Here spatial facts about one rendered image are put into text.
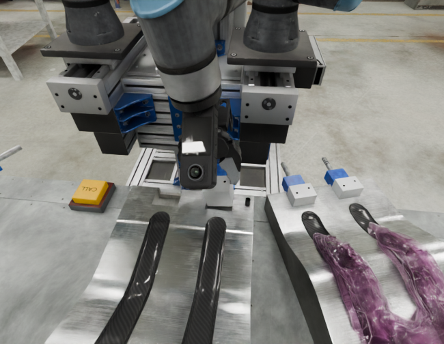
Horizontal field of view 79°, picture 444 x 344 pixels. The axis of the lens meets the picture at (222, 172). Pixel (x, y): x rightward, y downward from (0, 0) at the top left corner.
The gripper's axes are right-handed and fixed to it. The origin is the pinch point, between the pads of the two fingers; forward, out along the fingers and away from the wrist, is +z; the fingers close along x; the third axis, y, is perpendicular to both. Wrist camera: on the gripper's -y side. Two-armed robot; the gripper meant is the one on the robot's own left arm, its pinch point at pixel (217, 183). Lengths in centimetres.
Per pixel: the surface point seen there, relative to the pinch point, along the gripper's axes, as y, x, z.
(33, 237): -9.0, 41.2, 7.5
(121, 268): -16.0, 15.1, 1.8
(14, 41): 223, 252, 66
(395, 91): 202, -129, 144
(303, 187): 5.3, -16.8, 9.5
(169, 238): -9.8, 8.5, 3.3
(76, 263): -13.6, 29.2, 8.6
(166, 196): 0.8, 12.4, 6.0
